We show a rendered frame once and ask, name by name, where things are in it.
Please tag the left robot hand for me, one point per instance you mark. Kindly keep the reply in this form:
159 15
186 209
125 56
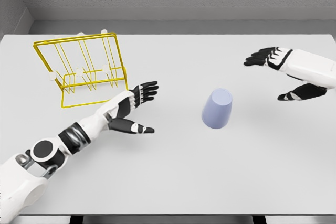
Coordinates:
124 107

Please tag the lavender plastic cup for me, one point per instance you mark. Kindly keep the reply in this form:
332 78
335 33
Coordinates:
217 109

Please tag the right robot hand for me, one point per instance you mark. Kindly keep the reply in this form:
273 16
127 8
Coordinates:
302 64

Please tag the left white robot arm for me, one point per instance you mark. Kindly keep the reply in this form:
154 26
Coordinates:
39 161

